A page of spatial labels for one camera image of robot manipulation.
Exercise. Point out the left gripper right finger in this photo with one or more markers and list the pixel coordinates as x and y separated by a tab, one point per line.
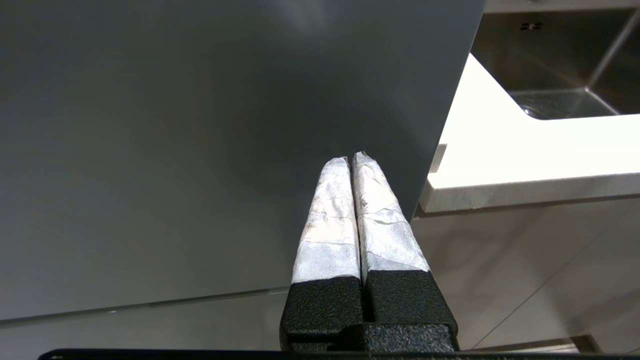
387	235

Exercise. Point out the grey cabinet door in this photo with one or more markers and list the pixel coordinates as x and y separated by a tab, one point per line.
200	150

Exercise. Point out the stainless steel sink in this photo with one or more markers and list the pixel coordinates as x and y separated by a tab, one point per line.
565	60

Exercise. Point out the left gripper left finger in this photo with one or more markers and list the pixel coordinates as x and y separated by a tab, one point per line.
327	235

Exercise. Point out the white countertop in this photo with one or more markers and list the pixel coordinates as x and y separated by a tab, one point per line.
525	155

